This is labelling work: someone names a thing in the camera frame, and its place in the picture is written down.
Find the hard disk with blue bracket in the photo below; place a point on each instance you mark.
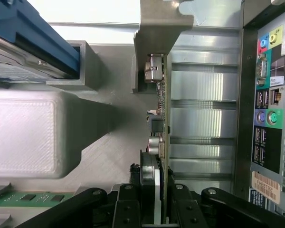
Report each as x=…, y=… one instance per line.
x=26, y=35

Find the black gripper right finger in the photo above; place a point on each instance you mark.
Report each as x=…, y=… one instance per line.
x=187, y=209

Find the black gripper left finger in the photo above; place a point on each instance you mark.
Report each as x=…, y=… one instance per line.
x=128, y=209

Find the green RAM stick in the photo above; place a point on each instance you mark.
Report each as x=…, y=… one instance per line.
x=26, y=198

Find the open black PC case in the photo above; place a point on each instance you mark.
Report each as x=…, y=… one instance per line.
x=263, y=95

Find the grey printed parts rack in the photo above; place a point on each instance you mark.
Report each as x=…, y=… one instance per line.
x=118, y=154

